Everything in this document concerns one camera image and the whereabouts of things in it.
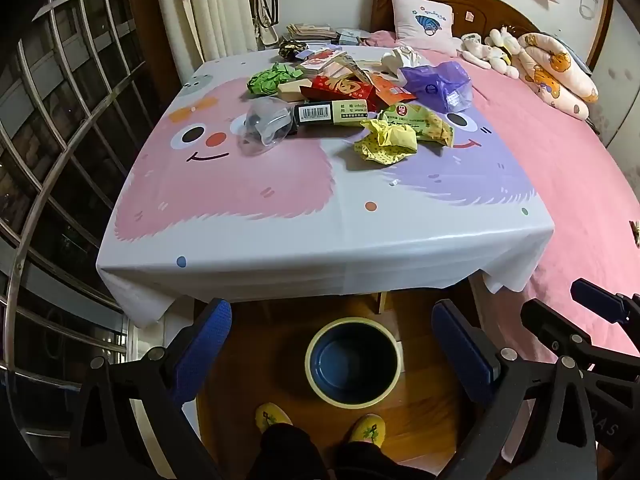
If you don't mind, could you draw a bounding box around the black and cream box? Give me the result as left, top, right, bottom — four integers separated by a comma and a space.
292, 100, 370, 130

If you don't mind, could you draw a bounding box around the light blue tissue box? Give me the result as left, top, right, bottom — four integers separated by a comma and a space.
336, 27, 371, 46

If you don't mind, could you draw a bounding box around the stack of books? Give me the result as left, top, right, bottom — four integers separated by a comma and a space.
286, 23, 338, 43

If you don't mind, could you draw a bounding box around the red box gold print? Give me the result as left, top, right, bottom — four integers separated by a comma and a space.
300, 74, 376, 103

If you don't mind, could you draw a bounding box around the pink bed sheet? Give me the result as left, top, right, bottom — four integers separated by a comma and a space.
362, 30, 640, 366

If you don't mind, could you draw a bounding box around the carved wooden headboard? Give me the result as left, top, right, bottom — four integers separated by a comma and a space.
372, 0, 615, 71

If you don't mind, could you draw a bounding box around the metal window grille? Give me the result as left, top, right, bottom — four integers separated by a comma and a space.
0, 0, 201, 396

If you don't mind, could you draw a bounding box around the green yellow snack bag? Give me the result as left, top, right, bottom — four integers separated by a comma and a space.
377, 102, 455, 148

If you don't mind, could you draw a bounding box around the strawberry print box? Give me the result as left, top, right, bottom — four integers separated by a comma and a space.
295, 49, 361, 78

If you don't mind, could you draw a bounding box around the white crumpled plastic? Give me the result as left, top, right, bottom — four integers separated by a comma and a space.
382, 46, 426, 78

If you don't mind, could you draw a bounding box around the green crumpled paper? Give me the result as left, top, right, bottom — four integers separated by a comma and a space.
247, 62, 303, 97

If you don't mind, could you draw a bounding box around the white handbag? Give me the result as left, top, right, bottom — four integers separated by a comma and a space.
252, 0, 281, 46

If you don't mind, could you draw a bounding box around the orange snack packet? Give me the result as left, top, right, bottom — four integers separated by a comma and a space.
372, 72, 417, 108

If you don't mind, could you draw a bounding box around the cream curtain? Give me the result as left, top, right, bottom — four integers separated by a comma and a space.
152, 0, 258, 68

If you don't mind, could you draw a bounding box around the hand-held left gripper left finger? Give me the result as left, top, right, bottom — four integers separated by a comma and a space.
67, 297, 233, 480

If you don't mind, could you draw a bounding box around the cartoon monster tablecloth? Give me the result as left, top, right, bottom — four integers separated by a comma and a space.
95, 45, 556, 331

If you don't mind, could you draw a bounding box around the white yellow plush toy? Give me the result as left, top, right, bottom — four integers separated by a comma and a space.
487, 27, 523, 78

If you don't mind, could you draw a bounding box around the clear plastic bag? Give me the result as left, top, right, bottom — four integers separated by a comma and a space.
235, 96, 296, 158

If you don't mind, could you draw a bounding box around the yellow slipper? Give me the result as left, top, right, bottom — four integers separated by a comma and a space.
255, 402, 293, 433
347, 413, 387, 445

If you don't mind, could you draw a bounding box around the pink pillow blue print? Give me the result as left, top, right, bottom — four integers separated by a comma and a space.
390, 0, 455, 41

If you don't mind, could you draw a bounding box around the purple plastic bag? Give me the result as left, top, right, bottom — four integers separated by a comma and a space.
401, 61, 473, 113

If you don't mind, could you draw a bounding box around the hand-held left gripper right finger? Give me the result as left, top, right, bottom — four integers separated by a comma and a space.
431, 299, 598, 480

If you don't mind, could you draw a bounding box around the white pink plush rabbit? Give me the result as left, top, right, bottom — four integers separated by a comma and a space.
458, 32, 493, 68

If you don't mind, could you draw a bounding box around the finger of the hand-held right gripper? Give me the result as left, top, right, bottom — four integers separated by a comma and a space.
520, 298, 640, 392
571, 278, 640, 328

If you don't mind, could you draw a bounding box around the blue trash bin cream rim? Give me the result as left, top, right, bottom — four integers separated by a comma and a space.
305, 316, 401, 407

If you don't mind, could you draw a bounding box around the plush toy with bolster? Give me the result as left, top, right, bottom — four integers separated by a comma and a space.
517, 32, 600, 121

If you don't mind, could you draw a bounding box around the yellow crumpled wrapper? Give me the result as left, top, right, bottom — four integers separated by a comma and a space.
354, 119, 418, 166

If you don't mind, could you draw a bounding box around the tan folded paper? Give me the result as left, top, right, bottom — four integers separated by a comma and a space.
276, 79, 313, 102

